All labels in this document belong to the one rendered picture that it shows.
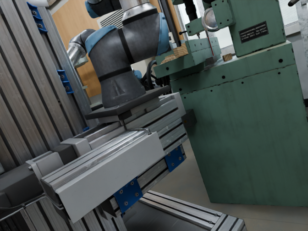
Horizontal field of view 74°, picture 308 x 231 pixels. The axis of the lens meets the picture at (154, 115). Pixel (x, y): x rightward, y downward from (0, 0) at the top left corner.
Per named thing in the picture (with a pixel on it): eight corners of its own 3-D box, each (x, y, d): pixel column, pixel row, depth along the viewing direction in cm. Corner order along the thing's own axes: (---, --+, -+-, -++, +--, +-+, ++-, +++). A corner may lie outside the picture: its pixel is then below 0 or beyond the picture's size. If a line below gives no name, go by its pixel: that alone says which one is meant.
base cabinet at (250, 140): (222, 165, 166) (196, 81, 153) (311, 160, 135) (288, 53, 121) (209, 203, 129) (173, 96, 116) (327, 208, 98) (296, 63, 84)
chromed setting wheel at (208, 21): (206, 35, 108) (199, 12, 105) (230, 25, 101) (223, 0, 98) (204, 36, 105) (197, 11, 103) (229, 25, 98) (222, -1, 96)
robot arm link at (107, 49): (101, 78, 75) (87, 41, 72) (136, 65, 74) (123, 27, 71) (93, 79, 63) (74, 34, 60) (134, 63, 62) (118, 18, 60)
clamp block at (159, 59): (168, 68, 139) (164, 54, 137) (187, 61, 131) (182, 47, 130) (159, 71, 126) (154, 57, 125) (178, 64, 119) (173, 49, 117)
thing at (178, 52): (211, 47, 141) (209, 42, 141) (213, 46, 140) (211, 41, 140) (175, 57, 89) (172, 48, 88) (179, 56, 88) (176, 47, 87)
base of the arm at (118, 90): (119, 105, 60) (106, 72, 58) (96, 110, 71) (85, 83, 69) (155, 89, 69) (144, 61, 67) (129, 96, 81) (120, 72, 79)
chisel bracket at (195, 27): (192, 39, 125) (188, 24, 124) (215, 29, 118) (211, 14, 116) (188, 39, 119) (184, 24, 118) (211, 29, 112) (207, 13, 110)
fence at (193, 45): (217, 45, 141) (215, 37, 140) (219, 44, 140) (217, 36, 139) (188, 53, 92) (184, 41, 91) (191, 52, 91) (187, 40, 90)
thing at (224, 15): (221, 29, 103) (215, 4, 101) (236, 23, 99) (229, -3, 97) (217, 29, 95) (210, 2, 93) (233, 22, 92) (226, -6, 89)
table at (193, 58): (182, 67, 158) (179, 59, 157) (222, 53, 141) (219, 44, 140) (141, 84, 108) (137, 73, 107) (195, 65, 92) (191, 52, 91)
